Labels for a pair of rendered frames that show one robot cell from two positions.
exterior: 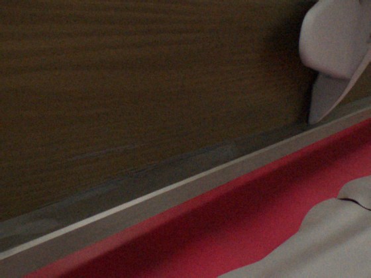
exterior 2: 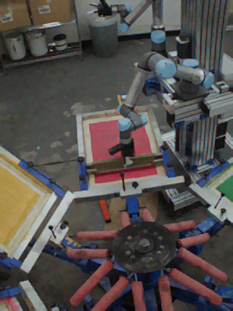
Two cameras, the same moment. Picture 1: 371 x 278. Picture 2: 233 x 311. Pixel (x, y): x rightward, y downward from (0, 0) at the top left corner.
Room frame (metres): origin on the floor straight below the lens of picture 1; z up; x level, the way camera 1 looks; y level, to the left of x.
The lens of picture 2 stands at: (1.56, 1.08, 2.83)
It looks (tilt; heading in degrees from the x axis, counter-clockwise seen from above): 45 degrees down; 221
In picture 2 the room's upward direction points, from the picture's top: 7 degrees counter-clockwise
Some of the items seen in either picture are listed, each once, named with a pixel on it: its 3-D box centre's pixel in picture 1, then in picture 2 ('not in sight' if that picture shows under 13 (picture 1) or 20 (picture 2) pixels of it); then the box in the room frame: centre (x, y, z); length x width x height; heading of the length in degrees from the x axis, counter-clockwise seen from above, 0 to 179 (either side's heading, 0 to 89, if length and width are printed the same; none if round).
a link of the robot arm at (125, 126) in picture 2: not in sight; (124, 127); (0.17, -0.04, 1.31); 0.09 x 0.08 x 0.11; 160
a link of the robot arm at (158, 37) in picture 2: not in sight; (158, 40); (-0.76, -0.36, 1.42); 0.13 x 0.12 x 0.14; 32
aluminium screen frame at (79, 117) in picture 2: not in sight; (120, 145); (0.03, -0.20, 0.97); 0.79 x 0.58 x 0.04; 43
